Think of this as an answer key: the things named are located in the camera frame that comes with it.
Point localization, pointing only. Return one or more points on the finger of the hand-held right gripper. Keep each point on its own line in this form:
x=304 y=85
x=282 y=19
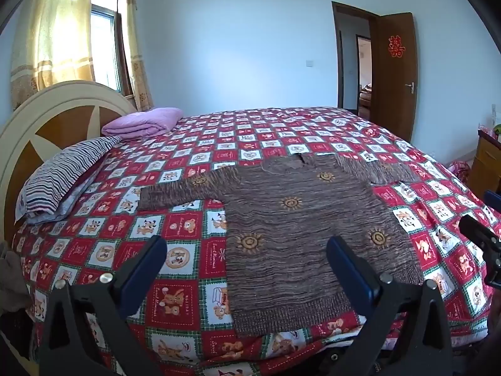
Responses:
x=479 y=233
x=494 y=196

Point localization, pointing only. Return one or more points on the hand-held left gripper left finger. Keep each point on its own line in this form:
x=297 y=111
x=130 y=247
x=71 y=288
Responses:
x=143 y=270

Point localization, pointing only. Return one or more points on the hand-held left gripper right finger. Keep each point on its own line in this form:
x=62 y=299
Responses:
x=350 y=272

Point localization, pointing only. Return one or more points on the brown knitted sweater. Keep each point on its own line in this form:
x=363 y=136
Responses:
x=301 y=231

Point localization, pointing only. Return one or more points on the wooden cabinet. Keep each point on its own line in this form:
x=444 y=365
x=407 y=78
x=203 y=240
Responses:
x=485 y=164

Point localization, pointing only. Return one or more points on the red bag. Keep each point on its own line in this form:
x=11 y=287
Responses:
x=460 y=171

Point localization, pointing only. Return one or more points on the red checked bear bedspread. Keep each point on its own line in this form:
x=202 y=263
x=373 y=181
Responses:
x=188 y=258

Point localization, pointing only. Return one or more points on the green object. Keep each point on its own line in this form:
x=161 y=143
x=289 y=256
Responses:
x=497 y=128

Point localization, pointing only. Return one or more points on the striped pillow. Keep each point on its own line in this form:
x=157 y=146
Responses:
x=62 y=176

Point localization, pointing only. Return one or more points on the grey-brown cloth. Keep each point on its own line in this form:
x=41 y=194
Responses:
x=13 y=278

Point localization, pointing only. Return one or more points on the brown wooden door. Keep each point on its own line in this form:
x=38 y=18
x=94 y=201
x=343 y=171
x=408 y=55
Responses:
x=395 y=86

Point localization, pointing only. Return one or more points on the folded purple blanket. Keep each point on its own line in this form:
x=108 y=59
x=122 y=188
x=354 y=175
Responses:
x=143 y=121

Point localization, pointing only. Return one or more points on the brown sofa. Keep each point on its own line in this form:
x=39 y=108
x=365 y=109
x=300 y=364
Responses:
x=366 y=98

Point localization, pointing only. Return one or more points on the cream and brown headboard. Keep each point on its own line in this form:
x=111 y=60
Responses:
x=47 y=125

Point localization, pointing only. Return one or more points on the red paper door decoration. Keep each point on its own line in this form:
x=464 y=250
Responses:
x=395 y=47

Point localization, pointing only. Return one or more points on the window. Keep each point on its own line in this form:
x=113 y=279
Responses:
x=105 y=43

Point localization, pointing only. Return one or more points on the wide yellow curtain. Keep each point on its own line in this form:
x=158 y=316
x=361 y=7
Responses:
x=54 y=39

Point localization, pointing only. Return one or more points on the brown door frame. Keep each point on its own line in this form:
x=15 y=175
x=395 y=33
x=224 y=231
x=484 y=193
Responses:
x=337 y=55

